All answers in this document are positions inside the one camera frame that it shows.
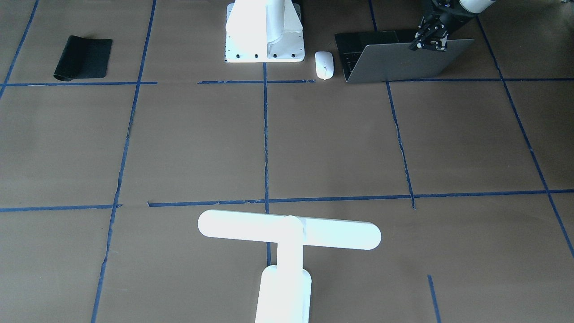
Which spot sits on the grey laptop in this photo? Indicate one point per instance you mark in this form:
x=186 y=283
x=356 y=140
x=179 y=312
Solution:
x=381 y=56

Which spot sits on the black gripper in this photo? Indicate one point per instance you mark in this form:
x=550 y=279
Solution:
x=447 y=19

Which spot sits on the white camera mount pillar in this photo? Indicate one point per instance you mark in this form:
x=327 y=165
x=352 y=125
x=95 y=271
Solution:
x=264 y=31

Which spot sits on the black mouse pad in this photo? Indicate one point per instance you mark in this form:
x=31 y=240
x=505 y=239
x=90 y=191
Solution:
x=83 y=58

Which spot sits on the white desk lamp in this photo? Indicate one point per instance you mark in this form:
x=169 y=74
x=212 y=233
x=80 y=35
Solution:
x=286 y=287

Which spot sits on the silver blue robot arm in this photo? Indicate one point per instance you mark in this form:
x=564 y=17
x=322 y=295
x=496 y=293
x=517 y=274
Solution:
x=476 y=6

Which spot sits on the white computer mouse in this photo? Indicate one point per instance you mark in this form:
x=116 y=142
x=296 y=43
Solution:
x=324 y=65

